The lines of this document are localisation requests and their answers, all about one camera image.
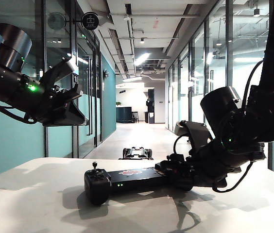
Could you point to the black pendant lamp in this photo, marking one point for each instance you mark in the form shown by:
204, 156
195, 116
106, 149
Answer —
256, 12

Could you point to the black quadruped robot dog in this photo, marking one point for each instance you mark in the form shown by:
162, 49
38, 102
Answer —
137, 153

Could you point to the short ceiling light strip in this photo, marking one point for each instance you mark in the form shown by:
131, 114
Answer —
132, 79

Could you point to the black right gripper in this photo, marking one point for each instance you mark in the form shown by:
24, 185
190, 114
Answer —
207, 165

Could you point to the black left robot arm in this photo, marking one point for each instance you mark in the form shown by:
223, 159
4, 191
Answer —
8, 55

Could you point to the black remote control with joysticks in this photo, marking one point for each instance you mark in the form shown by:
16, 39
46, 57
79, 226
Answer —
139, 178

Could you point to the dark green bar counter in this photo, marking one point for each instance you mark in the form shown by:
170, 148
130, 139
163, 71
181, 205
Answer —
124, 115

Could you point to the small green potted plant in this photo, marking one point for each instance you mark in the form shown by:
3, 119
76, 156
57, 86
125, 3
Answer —
118, 104

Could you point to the dark bar stool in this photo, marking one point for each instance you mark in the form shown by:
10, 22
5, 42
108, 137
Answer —
135, 116

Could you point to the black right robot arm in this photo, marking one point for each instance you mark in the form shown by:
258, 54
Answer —
273, 72

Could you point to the tall black cabinet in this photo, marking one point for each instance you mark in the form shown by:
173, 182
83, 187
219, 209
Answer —
151, 97

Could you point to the round black hanging door sign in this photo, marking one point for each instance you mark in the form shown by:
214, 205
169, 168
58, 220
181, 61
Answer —
90, 21

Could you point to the dark wall ornament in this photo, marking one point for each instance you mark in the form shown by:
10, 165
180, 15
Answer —
106, 74

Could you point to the long ceiling light strip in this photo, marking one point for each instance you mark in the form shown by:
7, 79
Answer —
142, 59

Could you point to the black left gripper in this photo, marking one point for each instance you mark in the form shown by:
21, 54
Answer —
53, 106

